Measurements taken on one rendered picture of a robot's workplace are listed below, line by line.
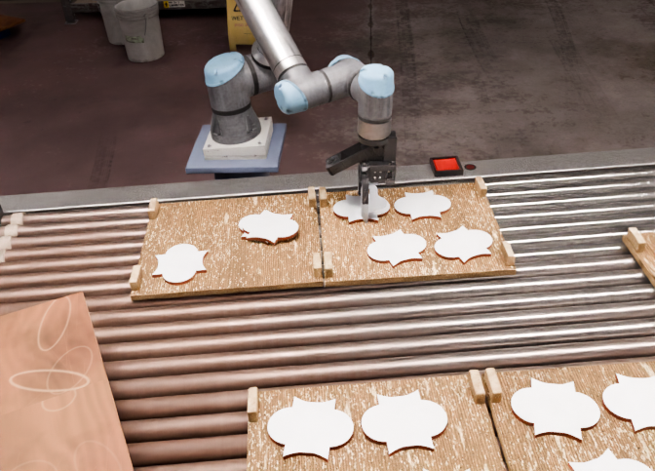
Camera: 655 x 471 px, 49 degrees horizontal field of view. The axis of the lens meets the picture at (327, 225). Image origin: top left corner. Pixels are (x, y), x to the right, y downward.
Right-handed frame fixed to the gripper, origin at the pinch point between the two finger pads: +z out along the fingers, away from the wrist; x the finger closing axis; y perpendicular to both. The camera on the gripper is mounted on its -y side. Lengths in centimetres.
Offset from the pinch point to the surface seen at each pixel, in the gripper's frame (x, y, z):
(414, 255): -20.1, 10.0, -0.7
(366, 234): -9.8, 0.5, 0.8
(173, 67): 323, -98, 102
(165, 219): 1.5, -47.5, 3.5
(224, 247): -11.1, -32.2, 2.6
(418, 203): 0.2, 13.9, -0.8
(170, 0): 420, -112, 87
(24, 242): -1, -81, 7
